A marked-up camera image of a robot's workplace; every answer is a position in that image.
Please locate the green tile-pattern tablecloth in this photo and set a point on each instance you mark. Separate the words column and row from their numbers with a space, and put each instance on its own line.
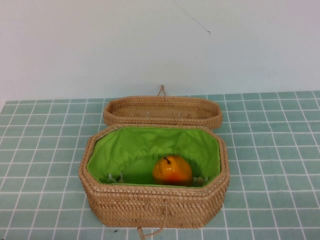
column 50, row 150

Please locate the green fabric basket lining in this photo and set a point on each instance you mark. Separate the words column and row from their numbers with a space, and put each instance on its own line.
column 140, row 142

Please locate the woven rattan basket lid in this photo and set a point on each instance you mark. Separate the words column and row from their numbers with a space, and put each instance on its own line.
column 160, row 103

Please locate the orange yellow plastic pear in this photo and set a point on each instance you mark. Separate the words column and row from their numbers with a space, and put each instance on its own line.
column 172, row 172

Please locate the woven rattan basket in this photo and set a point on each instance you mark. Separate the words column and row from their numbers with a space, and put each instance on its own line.
column 150, row 207

